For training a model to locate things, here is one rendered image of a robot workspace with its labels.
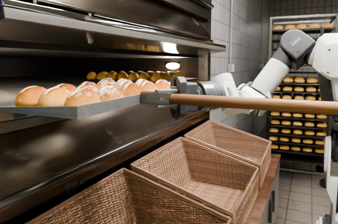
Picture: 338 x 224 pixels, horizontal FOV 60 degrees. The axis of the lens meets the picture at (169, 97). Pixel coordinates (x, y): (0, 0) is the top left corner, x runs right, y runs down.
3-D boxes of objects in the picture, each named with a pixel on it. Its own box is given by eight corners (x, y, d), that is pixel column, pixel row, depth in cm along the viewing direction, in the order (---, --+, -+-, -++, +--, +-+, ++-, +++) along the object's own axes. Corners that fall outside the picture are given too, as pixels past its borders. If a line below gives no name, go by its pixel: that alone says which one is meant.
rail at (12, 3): (3, 6, 60) (-4, 8, 61) (226, 47, 220) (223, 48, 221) (1, -4, 60) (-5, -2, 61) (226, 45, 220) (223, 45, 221)
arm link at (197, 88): (166, 116, 89) (198, 113, 95) (184, 122, 80) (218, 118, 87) (167, 75, 87) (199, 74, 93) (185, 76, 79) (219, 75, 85)
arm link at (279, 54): (271, 66, 127) (290, 40, 126) (290, 76, 122) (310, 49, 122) (269, 55, 116) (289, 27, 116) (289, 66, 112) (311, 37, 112)
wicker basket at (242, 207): (128, 222, 132) (127, 163, 129) (179, 179, 182) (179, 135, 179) (235, 253, 111) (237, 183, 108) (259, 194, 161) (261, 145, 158)
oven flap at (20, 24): (5, 18, 60) (-51, 35, 69) (226, 51, 221) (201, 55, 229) (3, 6, 60) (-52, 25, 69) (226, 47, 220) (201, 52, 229)
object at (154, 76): (83, 79, 212) (83, 71, 211) (121, 76, 255) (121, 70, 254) (158, 81, 186) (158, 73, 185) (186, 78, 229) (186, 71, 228)
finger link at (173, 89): (153, 92, 82) (172, 91, 85) (159, 93, 79) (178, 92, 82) (153, 86, 82) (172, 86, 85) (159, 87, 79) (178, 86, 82)
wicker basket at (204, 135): (181, 177, 185) (181, 134, 181) (207, 152, 236) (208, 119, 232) (261, 191, 165) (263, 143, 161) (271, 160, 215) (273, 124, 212)
